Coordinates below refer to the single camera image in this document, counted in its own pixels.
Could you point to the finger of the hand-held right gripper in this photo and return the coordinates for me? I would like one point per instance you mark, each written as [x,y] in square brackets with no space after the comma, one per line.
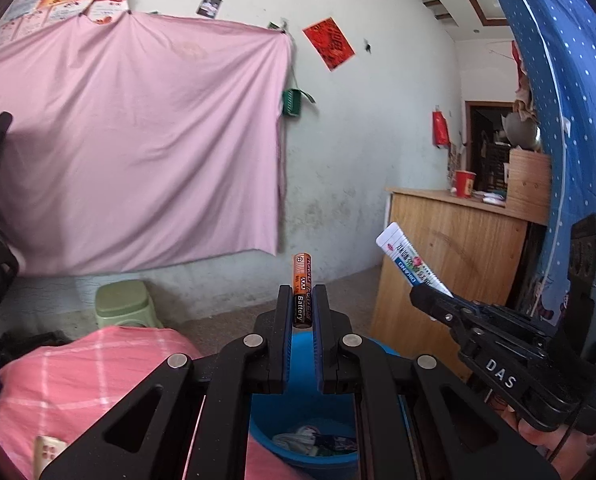
[442,307]

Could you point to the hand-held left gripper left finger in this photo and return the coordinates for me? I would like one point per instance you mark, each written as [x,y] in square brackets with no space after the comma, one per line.
[285,320]

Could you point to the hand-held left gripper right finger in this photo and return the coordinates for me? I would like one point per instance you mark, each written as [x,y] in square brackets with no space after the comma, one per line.
[320,320]

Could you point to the orange and black battery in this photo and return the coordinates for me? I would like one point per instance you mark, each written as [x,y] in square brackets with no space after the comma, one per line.
[302,280]

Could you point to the white ointment tube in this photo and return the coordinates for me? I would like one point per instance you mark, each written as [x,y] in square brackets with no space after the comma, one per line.
[407,255]

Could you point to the blue plastic basin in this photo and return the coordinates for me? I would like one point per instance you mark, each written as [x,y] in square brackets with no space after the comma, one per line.
[298,410]

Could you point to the person's right hand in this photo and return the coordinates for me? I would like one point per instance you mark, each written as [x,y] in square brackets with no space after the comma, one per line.
[535,432]

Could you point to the wooden cabinet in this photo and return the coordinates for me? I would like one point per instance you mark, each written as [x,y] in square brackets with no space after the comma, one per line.
[452,260]

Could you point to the red paper cup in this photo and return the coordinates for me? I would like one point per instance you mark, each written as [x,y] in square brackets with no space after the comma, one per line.
[463,184]

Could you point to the green plastic stool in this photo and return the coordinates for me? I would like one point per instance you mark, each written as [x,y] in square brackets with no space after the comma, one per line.
[123,305]

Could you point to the red hanging bag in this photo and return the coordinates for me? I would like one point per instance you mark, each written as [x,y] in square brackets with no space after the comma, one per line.
[440,127]

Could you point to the grey round pot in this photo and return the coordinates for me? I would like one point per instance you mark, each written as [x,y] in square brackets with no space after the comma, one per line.
[522,130]

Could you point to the pink checked cloth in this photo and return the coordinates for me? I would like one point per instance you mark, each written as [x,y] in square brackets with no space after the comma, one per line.
[78,375]

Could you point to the green hanging basket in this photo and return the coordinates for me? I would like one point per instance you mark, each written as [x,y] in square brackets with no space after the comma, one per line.
[292,102]

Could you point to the pink hanging sheet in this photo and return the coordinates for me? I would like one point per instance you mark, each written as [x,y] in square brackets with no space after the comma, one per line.
[128,135]

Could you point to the blue polka-dot cloth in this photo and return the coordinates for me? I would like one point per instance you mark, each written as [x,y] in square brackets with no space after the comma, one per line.
[567,60]

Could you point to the white remote control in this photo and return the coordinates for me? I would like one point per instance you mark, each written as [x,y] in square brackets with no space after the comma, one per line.
[49,452]

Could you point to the dark wooden door frame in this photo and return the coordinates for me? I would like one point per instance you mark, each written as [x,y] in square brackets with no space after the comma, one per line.
[470,145]

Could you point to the red wall poster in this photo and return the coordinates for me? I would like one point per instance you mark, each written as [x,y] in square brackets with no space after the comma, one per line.
[328,42]

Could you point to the small wall photo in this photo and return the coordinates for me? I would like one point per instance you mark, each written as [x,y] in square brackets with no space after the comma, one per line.
[209,6]

